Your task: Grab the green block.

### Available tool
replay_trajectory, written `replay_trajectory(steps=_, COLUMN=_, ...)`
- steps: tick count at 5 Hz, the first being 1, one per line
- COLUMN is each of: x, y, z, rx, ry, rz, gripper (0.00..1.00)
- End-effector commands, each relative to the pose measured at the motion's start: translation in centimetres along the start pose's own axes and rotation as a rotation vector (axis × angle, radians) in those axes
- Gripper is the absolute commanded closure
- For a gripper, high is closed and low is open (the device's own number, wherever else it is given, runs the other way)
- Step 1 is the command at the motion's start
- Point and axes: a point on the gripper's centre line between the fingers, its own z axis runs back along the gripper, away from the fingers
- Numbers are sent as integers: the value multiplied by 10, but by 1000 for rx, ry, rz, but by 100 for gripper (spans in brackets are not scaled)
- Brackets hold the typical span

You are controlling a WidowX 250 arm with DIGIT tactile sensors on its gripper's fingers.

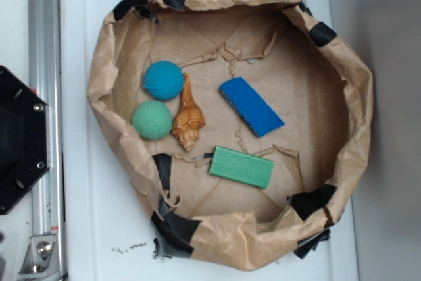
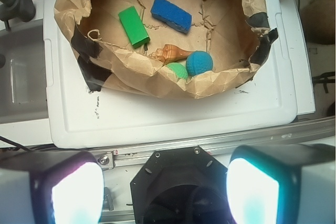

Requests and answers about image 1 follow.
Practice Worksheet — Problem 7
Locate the blue dimpled ball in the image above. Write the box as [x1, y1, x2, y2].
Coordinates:
[143, 61, 184, 101]

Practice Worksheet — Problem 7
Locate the aluminium extrusion rail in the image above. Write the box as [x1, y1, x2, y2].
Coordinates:
[28, 0, 68, 280]

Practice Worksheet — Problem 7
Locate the brown paper bag bin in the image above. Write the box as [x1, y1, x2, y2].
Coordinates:
[87, 0, 373, 271]

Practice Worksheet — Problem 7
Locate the brown spiral seashell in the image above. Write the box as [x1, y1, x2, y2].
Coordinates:
[172, 73, 205, 152]

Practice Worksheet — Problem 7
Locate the white plastic tray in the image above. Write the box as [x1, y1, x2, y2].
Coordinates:
[60, 0, 358, 280]

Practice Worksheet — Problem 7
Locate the metal corner bracket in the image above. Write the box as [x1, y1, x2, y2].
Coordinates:
[18, 234, 61, 280]

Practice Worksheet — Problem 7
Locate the blue rectangular foam block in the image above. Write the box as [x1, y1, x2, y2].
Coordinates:
[219, 77, 285, 137]

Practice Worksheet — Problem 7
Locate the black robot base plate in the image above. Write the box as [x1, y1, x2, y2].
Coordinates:
[1, 66, 49, 215]

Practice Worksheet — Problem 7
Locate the green rectangular block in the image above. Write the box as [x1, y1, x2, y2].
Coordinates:
[209, 146, 274, 189]

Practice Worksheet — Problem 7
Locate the green dimpled ball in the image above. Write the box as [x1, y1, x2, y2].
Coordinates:
[131, 100, 172, 140]

